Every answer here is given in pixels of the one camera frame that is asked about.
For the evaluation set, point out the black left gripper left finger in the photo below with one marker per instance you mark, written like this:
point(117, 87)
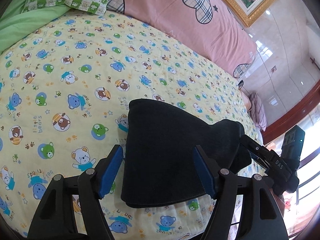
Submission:
point(54, 217)

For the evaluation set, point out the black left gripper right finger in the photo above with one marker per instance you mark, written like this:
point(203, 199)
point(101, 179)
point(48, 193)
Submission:
point(260, 216)

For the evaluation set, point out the black pants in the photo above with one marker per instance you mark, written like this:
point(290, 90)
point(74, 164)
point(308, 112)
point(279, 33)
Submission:
point(159, 167)

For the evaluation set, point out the right hand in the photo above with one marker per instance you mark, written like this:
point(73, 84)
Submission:
point(279, 201)

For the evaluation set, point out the red framed window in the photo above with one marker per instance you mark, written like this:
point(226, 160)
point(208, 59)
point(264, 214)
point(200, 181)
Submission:
point(302, 205)

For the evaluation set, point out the yellow bear print bedsheet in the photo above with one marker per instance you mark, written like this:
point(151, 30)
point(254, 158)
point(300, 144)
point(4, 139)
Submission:
point(65, 94)

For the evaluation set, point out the pink plaid heart pillow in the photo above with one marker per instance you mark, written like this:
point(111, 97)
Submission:
point(205, 26)

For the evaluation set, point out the green duvet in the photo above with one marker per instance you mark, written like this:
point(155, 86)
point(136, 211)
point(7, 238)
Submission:
point(16, 24)

